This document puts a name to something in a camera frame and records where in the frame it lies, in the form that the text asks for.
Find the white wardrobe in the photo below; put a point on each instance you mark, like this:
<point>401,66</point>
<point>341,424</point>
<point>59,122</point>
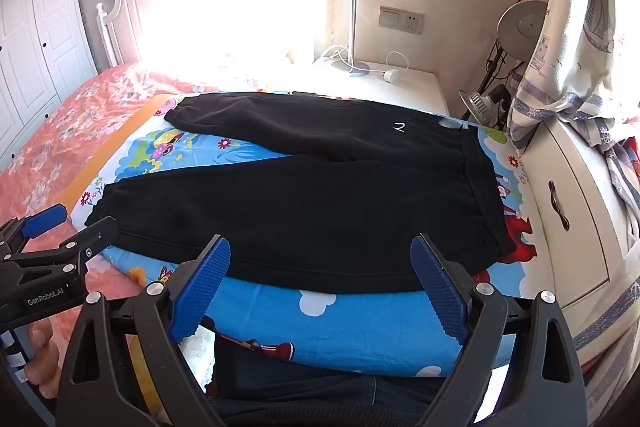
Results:
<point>45,32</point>

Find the grey round-head desk lamp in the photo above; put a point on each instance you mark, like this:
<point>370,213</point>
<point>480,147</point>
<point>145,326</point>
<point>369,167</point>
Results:
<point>520,27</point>

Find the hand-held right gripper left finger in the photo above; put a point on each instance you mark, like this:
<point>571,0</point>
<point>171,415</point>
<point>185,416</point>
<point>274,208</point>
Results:
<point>205,287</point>

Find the wall switch and socket panel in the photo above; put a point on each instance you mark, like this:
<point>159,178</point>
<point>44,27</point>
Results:
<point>401,20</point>

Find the blue cartoon printed blanket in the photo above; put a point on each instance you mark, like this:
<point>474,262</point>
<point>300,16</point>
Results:
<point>350,327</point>

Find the person's legs in jeans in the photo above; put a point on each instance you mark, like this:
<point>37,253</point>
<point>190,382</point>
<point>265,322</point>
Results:
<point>310,387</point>

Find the person's left hand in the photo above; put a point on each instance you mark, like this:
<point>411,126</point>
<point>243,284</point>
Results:
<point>42,372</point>

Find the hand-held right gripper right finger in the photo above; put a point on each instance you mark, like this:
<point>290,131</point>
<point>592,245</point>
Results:
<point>435,287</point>

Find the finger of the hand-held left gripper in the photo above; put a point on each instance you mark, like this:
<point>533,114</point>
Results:
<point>95,237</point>
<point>45,219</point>

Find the pink floral bedspread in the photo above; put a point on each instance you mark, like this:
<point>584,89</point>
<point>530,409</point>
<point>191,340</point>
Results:
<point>60,132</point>

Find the white charger plug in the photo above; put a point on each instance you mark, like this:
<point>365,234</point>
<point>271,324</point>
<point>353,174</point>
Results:
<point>392,76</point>

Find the black pants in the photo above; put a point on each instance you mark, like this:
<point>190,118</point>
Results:
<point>300,207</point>

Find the white nightstand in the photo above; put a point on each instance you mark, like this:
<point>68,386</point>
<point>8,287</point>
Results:
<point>425,92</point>

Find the silver pole lamp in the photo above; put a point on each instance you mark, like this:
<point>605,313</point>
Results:
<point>354,7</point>

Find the sailboat print striped cloth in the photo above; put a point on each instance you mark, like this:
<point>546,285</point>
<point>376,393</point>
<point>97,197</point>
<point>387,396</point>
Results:
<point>575,32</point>

